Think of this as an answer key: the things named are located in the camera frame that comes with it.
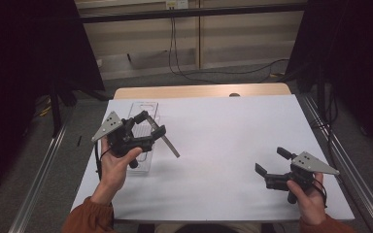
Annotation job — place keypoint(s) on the black curtain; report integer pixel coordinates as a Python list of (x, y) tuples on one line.
[(353, 64), (29, 64)]

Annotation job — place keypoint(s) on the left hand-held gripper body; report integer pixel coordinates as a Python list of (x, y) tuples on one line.
[(123, 137)]

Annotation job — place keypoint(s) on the person's right hand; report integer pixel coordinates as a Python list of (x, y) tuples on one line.
[(307, 204)]

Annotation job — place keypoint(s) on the dark round table grommet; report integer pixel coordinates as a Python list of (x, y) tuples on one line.
[(234, 94)]

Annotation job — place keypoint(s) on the small black floor piece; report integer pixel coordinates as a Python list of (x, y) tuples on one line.
[(79, 140)]

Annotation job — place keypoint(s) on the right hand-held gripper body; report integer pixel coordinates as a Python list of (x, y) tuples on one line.
[(307, 165)]

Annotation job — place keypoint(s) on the black horizontal bar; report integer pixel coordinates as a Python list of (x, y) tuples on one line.
[(191, 13)]

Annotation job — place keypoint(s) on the metal floor rail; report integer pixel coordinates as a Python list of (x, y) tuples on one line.
[(42, 174), (353, 181)]

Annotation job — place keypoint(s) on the white wall socket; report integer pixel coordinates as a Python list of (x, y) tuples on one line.
[(176, 4)]

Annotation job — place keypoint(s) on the black metal stand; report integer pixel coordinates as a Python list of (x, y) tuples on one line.
[(320, 90), (56, 106)]

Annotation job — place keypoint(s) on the white table mat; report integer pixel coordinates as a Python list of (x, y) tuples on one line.
[(223, 155)]

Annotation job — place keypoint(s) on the clear plastic packaging box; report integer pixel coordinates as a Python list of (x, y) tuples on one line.
[(145, 129)]

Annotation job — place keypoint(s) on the person's left hand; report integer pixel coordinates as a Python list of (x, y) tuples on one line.
[(115, 171)]

